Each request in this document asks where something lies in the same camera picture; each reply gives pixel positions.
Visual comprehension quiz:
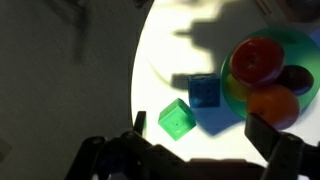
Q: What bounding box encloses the green block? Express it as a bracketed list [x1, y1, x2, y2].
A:
[157, 97, 198, 142]

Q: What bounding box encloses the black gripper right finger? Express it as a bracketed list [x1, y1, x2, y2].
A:
[244, 112, 305, 180]

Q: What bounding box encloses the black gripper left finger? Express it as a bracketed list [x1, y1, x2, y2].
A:
[120, 110, 158, 151]

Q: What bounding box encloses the orange fruit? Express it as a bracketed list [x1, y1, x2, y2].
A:
[246, 84, 301, 130]

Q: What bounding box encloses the blue block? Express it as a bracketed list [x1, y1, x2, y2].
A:
[187, 73, 222, 109]

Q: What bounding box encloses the green bowl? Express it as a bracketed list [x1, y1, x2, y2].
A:
[220, 27, 320, 120]

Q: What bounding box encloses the red apple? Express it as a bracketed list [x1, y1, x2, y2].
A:
[229, 36, 286, 88]

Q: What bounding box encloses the dark purple plum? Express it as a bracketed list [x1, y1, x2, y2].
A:
[275, 64, 315, 97]

